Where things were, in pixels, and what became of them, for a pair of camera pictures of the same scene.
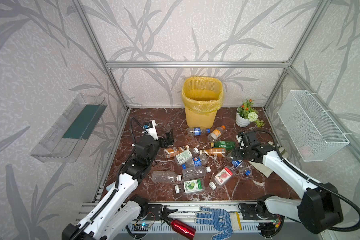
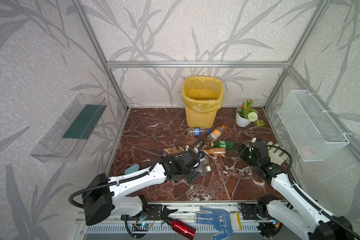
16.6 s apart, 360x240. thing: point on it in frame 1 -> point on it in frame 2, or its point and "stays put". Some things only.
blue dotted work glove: (221, 219) stays put
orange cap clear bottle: (216, 133) stays put
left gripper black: (163, 140) -> (196, 167)
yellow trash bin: (202, 98) stays put
